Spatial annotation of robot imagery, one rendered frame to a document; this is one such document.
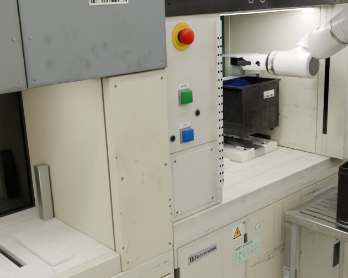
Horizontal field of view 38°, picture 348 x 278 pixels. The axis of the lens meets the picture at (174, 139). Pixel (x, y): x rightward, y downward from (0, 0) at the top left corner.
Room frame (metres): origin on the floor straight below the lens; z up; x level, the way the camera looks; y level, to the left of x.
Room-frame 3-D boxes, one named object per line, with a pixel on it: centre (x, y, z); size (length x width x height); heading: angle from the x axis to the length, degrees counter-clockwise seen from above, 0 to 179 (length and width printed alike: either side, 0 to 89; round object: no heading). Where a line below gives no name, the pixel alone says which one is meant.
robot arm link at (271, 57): (1.73, -0.36, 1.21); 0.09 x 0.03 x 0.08; 132
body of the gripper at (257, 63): (1.78, -0.32, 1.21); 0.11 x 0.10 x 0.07; 42
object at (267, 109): (1.86, -0.25, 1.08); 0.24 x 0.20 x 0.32; 132
